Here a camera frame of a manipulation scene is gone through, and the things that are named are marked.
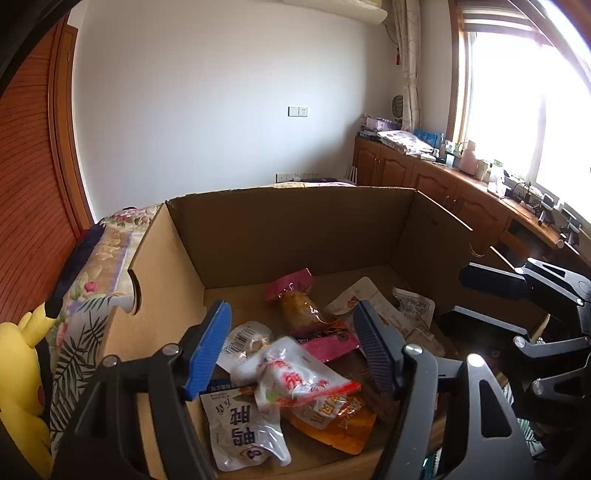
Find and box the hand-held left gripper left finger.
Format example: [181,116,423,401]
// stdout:
[51,300,233,480]

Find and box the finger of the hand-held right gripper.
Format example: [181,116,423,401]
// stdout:
[459,257,591,307]
[436,305,591,398]

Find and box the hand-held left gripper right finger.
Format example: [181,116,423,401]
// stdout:
[353,300,541,480]

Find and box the white brown-print snack packet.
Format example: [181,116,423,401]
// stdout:
[376,300,419,340]

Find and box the white orange-print snack packet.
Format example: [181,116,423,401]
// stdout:
[323,276,386,324]

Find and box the white grey-print snack packet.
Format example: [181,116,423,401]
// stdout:
[392,287,435,326]

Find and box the orange snack packet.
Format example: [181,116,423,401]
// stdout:
[217,322,378,456]

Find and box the white dark-lettered snack packet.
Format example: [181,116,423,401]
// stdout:
[200,381,293,472]

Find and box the white red-print snack packet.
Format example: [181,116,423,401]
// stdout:
[230,336,362,416]

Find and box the pink snack packet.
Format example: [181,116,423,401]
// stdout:
[264,268,361,365]

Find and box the brown cardboard box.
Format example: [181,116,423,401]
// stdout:
[99,186,550,480]

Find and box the clear bottle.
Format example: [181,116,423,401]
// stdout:
[489,160,507,195]

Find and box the pink jug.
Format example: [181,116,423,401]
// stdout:
[460,141,479,174]

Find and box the wooden cabinet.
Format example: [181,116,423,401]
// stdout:
[353,134,591,278]

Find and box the dark blue cloth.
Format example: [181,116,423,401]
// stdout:
[45,224,108,320]

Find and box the folded floral cloth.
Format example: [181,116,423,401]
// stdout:
[378,130,437,156]

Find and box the window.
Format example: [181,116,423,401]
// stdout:
[462,18,591,217]

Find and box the yellow plush toy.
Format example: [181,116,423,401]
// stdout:
[0,302,55,480]

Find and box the pink box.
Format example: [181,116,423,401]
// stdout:
[361,115,400,131]

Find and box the patterned curtain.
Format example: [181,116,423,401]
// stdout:
[392,0,424,133]

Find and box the wooden wardrobe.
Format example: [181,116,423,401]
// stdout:
[0,23,96,326]

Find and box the white air conditioner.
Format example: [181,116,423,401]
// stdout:
[277,0,389,25]

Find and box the small camera on stand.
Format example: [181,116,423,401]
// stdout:
[538,194,560,225]
[558,215,583,246]

